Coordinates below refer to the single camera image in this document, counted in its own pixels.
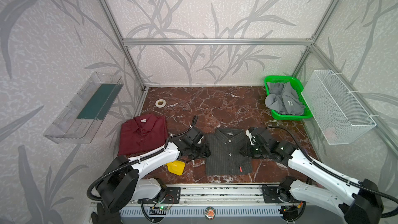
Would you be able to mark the white tape roll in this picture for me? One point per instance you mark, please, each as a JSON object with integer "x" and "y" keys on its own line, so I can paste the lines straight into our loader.
{"x": 160, "y": 103}

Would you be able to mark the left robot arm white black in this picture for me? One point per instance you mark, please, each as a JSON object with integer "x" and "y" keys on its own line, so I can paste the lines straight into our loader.
{"x": 123, "y": 181}

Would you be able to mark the green plastic basket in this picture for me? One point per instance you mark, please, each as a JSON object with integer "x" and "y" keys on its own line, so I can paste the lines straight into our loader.
{"x": 296, "y": 85}

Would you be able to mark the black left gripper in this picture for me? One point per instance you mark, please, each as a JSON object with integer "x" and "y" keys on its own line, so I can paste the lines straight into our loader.
{"x": 199, "y": 149}

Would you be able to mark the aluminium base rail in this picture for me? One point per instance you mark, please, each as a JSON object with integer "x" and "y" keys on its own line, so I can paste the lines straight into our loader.
{"x": 235, "y": 200}

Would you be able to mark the black glove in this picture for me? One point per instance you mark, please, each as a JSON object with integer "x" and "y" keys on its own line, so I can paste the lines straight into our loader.
{"x": 103, "y": 216}

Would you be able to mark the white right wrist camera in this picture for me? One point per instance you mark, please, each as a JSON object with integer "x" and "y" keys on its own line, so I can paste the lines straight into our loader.
{"x": 249, "y": 135}

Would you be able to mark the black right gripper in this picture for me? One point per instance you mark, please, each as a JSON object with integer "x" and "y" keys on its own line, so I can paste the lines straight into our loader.
{"x": 249, "y": 147}

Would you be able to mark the maroon folded shirt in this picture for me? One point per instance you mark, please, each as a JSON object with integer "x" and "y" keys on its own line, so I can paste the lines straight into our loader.
{"x": 142, "y": 134}

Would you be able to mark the yellow toy shovel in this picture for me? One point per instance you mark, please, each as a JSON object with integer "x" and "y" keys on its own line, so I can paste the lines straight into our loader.
{"x": 176, "y": 167}

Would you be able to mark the small green circuit board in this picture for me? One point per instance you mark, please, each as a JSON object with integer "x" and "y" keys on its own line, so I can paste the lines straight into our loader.
{"x": 160, "y": 208}

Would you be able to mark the light grey shirt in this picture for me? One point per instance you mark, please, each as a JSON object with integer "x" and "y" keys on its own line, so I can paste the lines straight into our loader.
{"x": 283, "y": 99}

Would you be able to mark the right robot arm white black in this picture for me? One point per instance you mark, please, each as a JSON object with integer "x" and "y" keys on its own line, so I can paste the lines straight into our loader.
{"x": 358, "y": 202}

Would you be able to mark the clear plastic wall tray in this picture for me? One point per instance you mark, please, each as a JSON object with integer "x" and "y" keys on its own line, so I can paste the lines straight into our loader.
{"x": 79, "y": 122}

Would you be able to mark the round red sticker badge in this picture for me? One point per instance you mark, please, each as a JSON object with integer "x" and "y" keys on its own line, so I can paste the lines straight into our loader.
{"x": 210, "y": 213}

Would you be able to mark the dark grey striped shirt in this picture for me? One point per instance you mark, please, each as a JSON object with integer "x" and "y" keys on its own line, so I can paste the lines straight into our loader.
{"x": 225, "y": 159}

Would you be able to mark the white wire mesh basket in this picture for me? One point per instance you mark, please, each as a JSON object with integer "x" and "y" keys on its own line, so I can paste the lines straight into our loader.
{"x": 340, "y": 116}

